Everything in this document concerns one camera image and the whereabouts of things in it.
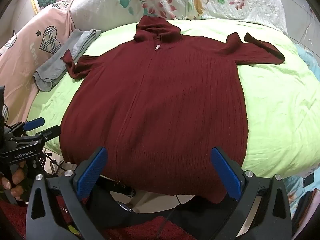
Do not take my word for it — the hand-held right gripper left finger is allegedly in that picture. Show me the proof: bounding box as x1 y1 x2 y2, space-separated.
25 146 109 240

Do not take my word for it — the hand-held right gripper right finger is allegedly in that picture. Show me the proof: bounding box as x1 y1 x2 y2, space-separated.
210 146 293 240

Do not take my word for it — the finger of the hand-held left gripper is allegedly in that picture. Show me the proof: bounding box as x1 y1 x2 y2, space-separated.
24 126 62 147
6 117 45 137

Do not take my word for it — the dark red zip sweater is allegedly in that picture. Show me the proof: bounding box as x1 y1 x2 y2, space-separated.
60 15 286 204

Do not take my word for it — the person's left hand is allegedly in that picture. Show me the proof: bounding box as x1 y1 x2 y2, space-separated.
0 161 27 198

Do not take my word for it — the grey folded garment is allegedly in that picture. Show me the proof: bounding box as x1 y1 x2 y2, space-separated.
34 29 102 92

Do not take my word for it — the pink heart print blanket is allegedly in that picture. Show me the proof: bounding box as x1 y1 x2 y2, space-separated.
0 0 75 128

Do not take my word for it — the red fuzzy rug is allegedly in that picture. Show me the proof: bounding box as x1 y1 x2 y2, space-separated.
0 195 200 240

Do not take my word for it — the light green bed sheet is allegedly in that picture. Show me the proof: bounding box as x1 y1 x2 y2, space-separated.
26 19 320 179

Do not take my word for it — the floral white pillow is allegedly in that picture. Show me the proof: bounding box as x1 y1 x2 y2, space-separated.
70 0 288 36

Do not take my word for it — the black cable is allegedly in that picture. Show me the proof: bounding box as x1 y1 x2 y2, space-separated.
157 195 184 240

